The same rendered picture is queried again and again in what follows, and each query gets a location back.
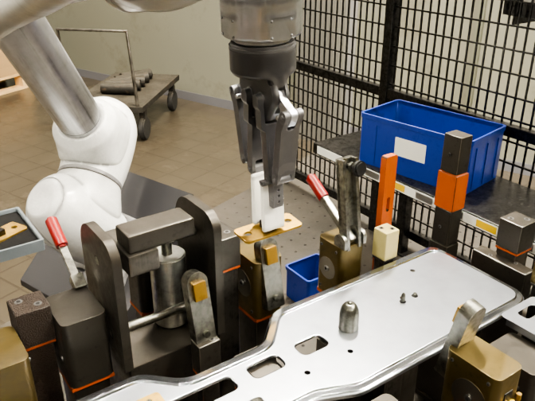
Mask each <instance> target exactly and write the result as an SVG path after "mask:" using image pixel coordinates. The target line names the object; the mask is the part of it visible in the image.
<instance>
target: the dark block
mask: <svg viewBox="0 0 535 401"><path fill-rule="evenodd" d="M219 221H220V220H219ZM220 224H221V233H222V255H223V277H224V300H225V333H222V334H220V335H217V337H218V338H219V339H220V340H221V363H223V362H225V361H226V360H230V359H232V358H233V357H234V356H236V355H238V354H240V333H239V300H238V268H239V267H240V238H239V237H238V236H237V235H236V234H235V233H234V230H233V229H231V228H230V227H229V226H228V225H226V224H225V223H223V222H222V221H220ZM219 384H220V397H222V396H224V395H227V394H228V393H230V392H232V391H235V390H236V389H235V386H234V383H233V382H232V381H231V380H222V381H220V382H219Z"/></svg>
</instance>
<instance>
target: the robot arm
mask: <svg viewBox="0 0 535 401"><path fill-rule="evenodd" d="M82 1H85V0H0V49H1V50H2V52H3V53H4V54H5V56H6V58H7V59H8V60H9V62H10V63H11V64H12V65H13V66H14V68H15V69H16V71H17V72H18V74H19V75H20V77H21V78H22V79H23V80H24V81H25V83H26V84H27V86H28V87H29V89H30V90H31V92H32V93H33V94H34V95H35V96H36V98H37V99H38V101H39V102H40V104H41V105H42V106H43V108H44V109H45V110H46V111H47V113H48V114H49V116H50V117H51V119H52V120H53V138H54V140H55V143H56V145H57V151H58V155H59V158H60V160H61V163H60V166H59V169H58V172H57V173H55V174H52V175H49V176H47V177H45V178H43V179H42V180H40V181H39V182H38V183H37V184H36V185H35V186H34V187H33V189H32V191H31V192H30V194H29V196H28V199H27V201H26V207H25V214H26V217H27V218H28V219H29V221H30V222H31V224H32V225H33V226H34V227H35V228H36V229H37V231H38V232H39V234H40V235H41V236H42V238H43V239H44V242H45V243H46V244H48V245H49V246H50V247H51V248H53V249H54V250H56V251H58V252H59V253H61V252H60V249H56V247H55V244H54V242H53V239H52V237H51V235H50V233H49V230H48V228H47V226H46V224H45V221H46V220H47V218H48V217H50V216H55V217H56V218H57V219H58V221H59V223H60V226H61V228H62V231H63V233H64V235H65V238H66V240H67V241H68V246H67V248H68V250H69V252H70V255H71V256H72V260H74V263H75V265H76V268H77V269H79V270H85V265H84V254H83V248H82V243H81V237H80V228H81V225H82V224H84V223H87V222H91V221H95V222H96V223H97V224H98V225H99V226H100V227H101V228H102V229H103V230H104V231H109V230H112V229H115V226H116V225H117V224H122V223H125V222H128V221H131V220H136V219H135V218H133V217H131V216H128V215H126V214H124V213H121V212H122V210H121V190H122V187H123V184H124V182H125V180H126V178H127V174H128V172H129V169H130V166H131V162H132V158H133V155H134V152H135V145H136V141H137V126H136V122H135V117H134V116H133V113H132V112H131V110H130V109H129V107H127V106H126V105H125V104H124V103H122V102H120V101H118V100H117V99H113V98H111V97H107V96H99V97H92V94H91V93H90V91H89V90H88V88H87V86H86V85H85V83H84V81H83V80H82V78H81V76H80V74H79V73H78V71H77V70H76V68H75V66H74V64H73V63H72V61H71V60H70V58H69V56H68V54H67V53H66V52H65V50H64V48H63V46H62V44H61V43H60V41H59V39H58V38H57V35H56V34H55V33H54V31H53V29H52V27H51V26H50V24H49V23H48V21H47V19H46V18H45V17H46V16H48V15H50V14H53V13H55V12H56V11H58V10H60V9H62V8H63V7H65V6H67V5H69V4H72V3H75V2H82ZM105 1H106V2H107V3H108V4H110V5H111V6H113V7H114V8H116V9H117V10H120V11H122V12H124V13H129V14H135V13H141V12H156V13H161V12H170V11H175V10H180V9H182V8H185V7H187V6H191V5H193V4H195V3H197V2H200V1H203V0H105ZM219 1H220V13H221V34H222V35H223V36H224V37H226V38H227V39H229V40H231V41H230V42H229V43H228V51H229V65H230V71H231V73H232V74H233V75H234V76H236V77H239V78H240V83H239V84H235V85H231V86H229V93H230V96H231V98H232V103H233V108H234V114H235V120H236V132H237V137H238V144H239V150H240V160H241V161H242V163H243V164H244V163H247V164H248V171H249V173H251V174H252V175H251V190H252V222H253V223H254V224H259V223H260V220H262V231H263V232H269V231H271V230H274V229H277V228H281V227H283V226H284V206H283V183H287V182H289V181H293V180H294V179H295V166H296V158H297V149H298V141H299V127H300V125H301V122H302V120H303V117H304V112H303V109H302V108H301V107H300V108H296V109H294V108H293V106H292V105H291V103H290V101H289V99H290V92H289V89H288V86H287V79H288V77H289V76H290V75H291V74H292V73H293V72H294V71H295V70H296V40H295V39H294V37H297V36H298V35H299V34H300V33H301V32H302V30H303V0H219ZM84 278H85V280H86V283H87V288H88V281H87V275H86V270H85V271H84Z"/></svg>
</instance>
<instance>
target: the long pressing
mask: <svg viewBox="0 0 535 401"><path fill-rule="evenodd" d="M410 270H414V271H415V272H411V271H410ZM414 292H416V293H417V296H418V297H417V298H414V297H412V294H413V293H414ZM402 293H405V301H406V303H400V296H401V295H402ZM472 298H474V299H475V300H476V301H477V302H479V303H480V304H481V305H482V306H484V307H485V308H486V313H485V315H484V318H483V319H482V322H481V324H480V326H479V328H478V331H479V330H481V329H484V328H486V327H487V326H488V325H491V324H493V323H494V322H496V321H498V320H499V319H501V318H503V316H502V313H503V312H505V311H507V310H508V309H510V308H512V307H514V306H516V305H517V304H519V303H521V302H523V301H524V297H523V295H522V294H521V292H520V291H518V290H517V289H515V288H514V287H512V286H510V285H508V284H506V283H504V282H502V281H501V280H499V279H497V278H495V277H493V276H491V275H489V274H487V273H485V272H484V271H481V270H479V269H478V268H476V267H473V266H471V265H470V264H468V263H466V262H464V261H462V260H461V259H458V258H456V257H454V256H453V255H451V254H449V253H446V252H445V251H443V250H441V249H439V248H437V247H426V248H424V249H422V250H419V251H416V252H414V253H412V254H410V255H406V256H405V257H403V258H400V259H398V260H395V261H393V262H391V263H388V264H385V265H384V266H382V267H378V268H376V269H374V270H372V271H369V272H366V273H364V274H361V275H359V276H357V277H355V278H352V279H350V280H348V281H345V282H342V283H340V284H338V285H336V286H333V287H331V288H329V289H326V290H324V291H321V292H319V293H317V294H314V295H311V296H310V297H308V298H304V299H302V300H300V301H298V302H295V303H293V304H290V305H289V306H285V307H283V308H281V309H279V310H276V311H275V312H274V313H273V314H272V315H271V317H270V319H269V322H268V325H267V331H266V334H265V337H264V341H263V342H262V343H261V344H260V345H259V346H257V347H256V348H254V349H252V350H249V351H247V352H245V353H242V354H240V355H239V356H236V357H233V358H232V359H230V360H226V361H225V362H223V363H221V364H218V365H216V366H214V367H212V368H209V369H207V370H205V371H203V372H200V373H198V374H196V375H194V376H190V377H185V378H173V377H166V376H154V375H138V376H132V377H130V378H127V379H125V380H122V381H120V382H118V383H115V384H112V385H111V386H109V387H106V388H104V389H101V390H99V391H96V392H94V393H91V394H90V395H86V396H85V397H83V398H80V399H78V400H75V401H136V400H138V399H141V398H143V397H145V396H147V395H150V394H152V393H154V392H158V393H159V394H160V395H161V396H162V397H163V398H164V400H165V401H179V400H181V399H184V398H185V397H187V396H189V395H192V394H194V393H196V392H198V391H200V390H203V389H205V388H207V387H209V386H211V385H213V384H215V383H218V382H220V381H222V380H231V381H232V382H233V383H234V384H235V385H236V390H235V391H232V392H230V393H228V394H227V395H224V396H222V397H220V398H219V399H215V400H213V401H249V400H251V399H254V398H256V397H262V398H263V399H264V401H333V400H338V399H348V398H353V397H358V396H361V395H365V394H367V393H369V392H371V391H372V390H374V389H376V388H377V387H380V386H381V385H383V384H384V383H387V382H389V381H390V380H392V379H394V378H396V377H398V376H399V375H401V374H403V373H405V372H406V371H408V370H410V369H411V368H414V367H415V366H417V365H418V364H421V363H423V362H424V361H425V360H428V359H430V358H432V357H433V356H435V355H437V354H438V353H440V352H441V351H442V348H443V346H444V343H445V341H446V339H447V336H448V334H449V332H450V330H451V327H452V324H453V322H452V319H453V317H454V315H455V311H456V310H457V307H458V306H461V305H462V304H464V303H465V302H466V301H468V300H469V299H472ZM347 301H352V302H355V303H356V304H357V307H358V309H359V323H358V331H357V332H355V333H344V332H342V331H341V330H340V329H339V328H338V323H339V312H340V309H341V306H342V304H343V303H344V302H347ZM478 331H477V332H478ZM314 337H319V338H321V339H322V340H324V341H325V342H326V343H327V346H326V347H324V348H321V349H319V350H318V351H316V352H313V353H311V354H309V355H303V354H302V353H300V352H299V351H298V350H297V349H296V348H295V347H296V346H297V345H300V344H302V343H303V342H305V341H308V340H310V339H312V338H314ZM348 350H353V352H352V353H349V352H347V351H348ZM272 357H276V358H278V359H279V360H280V361H281V362H283V364H284V366H283V367H282V368H280V369H278V370H276V371H274V372H272V373H270V374H268V375H266V376H264V377H261V378H255V377H253V376H252V375H251V374H250V373H249V372H248V369H249V368H250V367H252V366H254V365H256V364H258V363H260V362H263V361H265V360H267V359H269V358H272ZM305 371H308V372H310V375H306V374H304V372H305Z"/></svg>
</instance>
